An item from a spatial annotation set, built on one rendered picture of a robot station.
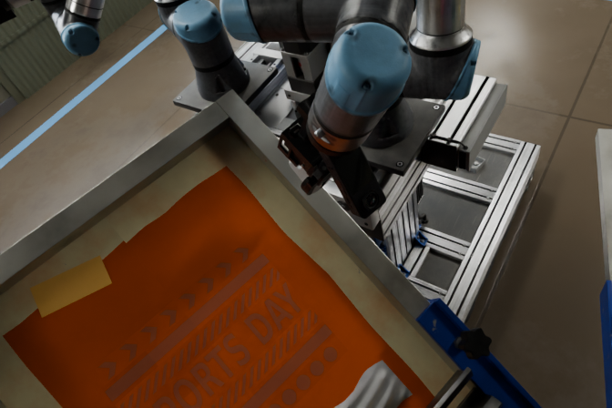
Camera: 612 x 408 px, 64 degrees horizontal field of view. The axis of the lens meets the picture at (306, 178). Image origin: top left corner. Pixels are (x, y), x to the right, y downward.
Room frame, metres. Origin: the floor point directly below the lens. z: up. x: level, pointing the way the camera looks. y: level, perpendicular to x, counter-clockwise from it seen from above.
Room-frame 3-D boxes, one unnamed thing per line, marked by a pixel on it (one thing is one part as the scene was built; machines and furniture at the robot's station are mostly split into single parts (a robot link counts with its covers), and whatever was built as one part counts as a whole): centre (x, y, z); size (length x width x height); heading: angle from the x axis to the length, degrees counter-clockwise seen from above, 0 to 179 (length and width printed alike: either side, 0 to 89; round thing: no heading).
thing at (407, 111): (0.82, -0.20, 1.31); 0.15 x 0.15 x 0.10
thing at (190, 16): (1.19, 0.14, 1.42); 0.13 x 0.12 x 0.14; 17
